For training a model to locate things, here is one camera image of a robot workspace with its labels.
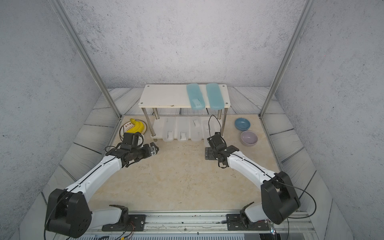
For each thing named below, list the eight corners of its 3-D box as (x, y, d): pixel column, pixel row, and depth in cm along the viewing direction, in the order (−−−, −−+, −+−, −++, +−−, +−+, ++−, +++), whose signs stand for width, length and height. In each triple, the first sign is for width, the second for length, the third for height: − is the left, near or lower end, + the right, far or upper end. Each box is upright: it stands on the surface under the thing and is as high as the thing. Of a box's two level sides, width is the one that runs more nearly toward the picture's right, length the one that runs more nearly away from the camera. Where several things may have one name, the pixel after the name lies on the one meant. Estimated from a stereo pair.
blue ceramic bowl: (236, 131, 113) (237, 127, 110) (233, 121, 119) (234, 117, 116) (250, 131, 113) (251, 127, 109) (247, 121, 119) (248, 117, 116)
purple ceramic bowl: (241, 147, 103) (242, 143, 99) (238, 135, 110) (239, 130, 106) (257, 147, 103) (259, 143, 99) (253, 135, 110) (255, 130, 106)
